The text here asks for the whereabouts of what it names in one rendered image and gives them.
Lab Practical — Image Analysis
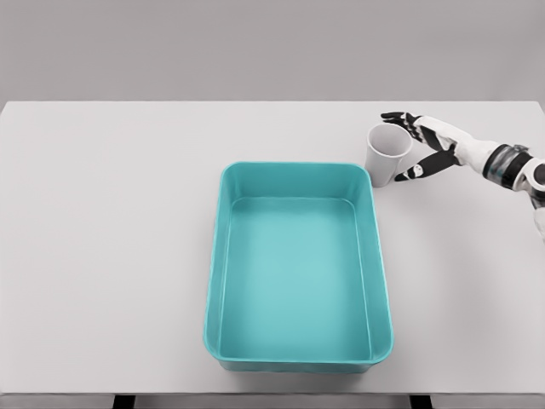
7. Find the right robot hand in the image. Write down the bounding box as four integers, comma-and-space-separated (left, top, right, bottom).
380, 111, 468, 183

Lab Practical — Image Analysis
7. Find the white paper cup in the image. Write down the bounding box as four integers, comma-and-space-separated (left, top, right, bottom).
364, 123, 413, 188

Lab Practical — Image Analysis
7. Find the teal plastic basket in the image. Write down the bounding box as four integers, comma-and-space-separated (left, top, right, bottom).
202, 160, 394, 374

